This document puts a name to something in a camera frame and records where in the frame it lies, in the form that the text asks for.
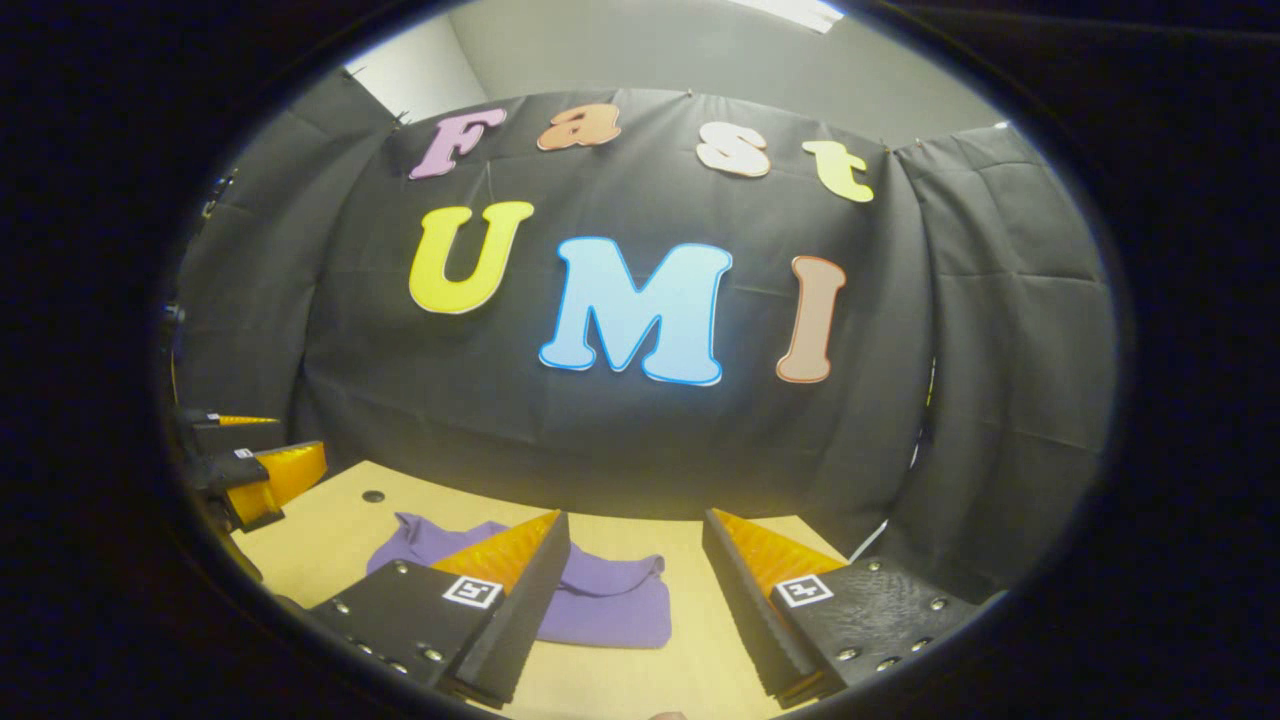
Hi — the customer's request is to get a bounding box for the black backdrop cloth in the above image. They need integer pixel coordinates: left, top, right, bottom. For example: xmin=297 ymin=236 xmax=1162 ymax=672
xmin=165 ymin=65 xmax=1116 ymax=601

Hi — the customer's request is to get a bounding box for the ceiling light panel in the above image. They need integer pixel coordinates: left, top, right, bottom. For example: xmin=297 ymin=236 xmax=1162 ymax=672
xmin=728 ymin=0 xmax=847 ymax=36

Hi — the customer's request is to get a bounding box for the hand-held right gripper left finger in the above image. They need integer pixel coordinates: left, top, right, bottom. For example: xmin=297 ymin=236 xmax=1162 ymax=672
xmin=308 ymin=510 xmax=572 ymax=709

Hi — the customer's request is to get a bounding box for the purple knit cardigan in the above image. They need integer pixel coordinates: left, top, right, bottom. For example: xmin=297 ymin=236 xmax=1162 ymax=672
xmin=367 ymin=512 xmax=673 ymax=650

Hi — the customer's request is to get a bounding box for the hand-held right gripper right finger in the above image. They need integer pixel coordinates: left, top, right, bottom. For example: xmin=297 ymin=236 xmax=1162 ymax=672
xmin=702 ymin=508 xmax=983 ymax=709

